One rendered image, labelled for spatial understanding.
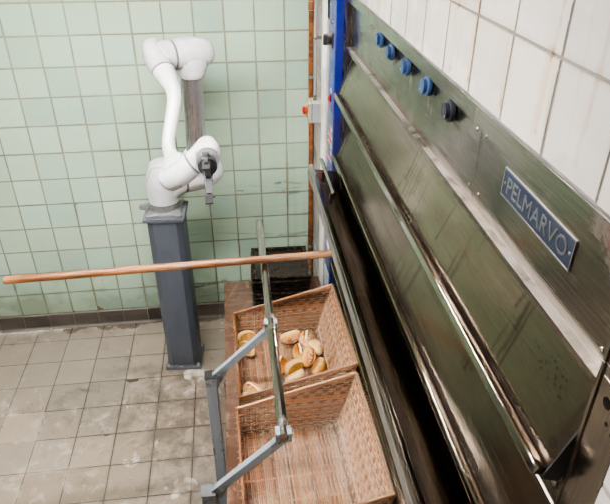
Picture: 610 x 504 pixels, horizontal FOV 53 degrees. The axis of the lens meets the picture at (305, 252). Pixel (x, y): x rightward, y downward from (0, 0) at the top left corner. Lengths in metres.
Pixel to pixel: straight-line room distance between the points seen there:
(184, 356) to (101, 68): 1.63
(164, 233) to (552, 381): 2.44
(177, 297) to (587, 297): 2.70
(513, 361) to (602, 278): 0.27
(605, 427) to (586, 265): 0.21
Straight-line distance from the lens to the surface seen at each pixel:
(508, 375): 1.08
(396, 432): 1.37
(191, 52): 2.88
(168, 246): 3.19
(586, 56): 0.87
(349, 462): 2.36
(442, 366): 1.43
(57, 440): 3.48
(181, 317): 3.45
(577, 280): 0.92
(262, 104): 3.40
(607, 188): 0.82
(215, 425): 2.37
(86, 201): 3.69
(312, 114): 3.07
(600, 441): 0.90
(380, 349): 1.60
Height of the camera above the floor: 2.45
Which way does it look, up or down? 32 degrees down
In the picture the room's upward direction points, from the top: straight up
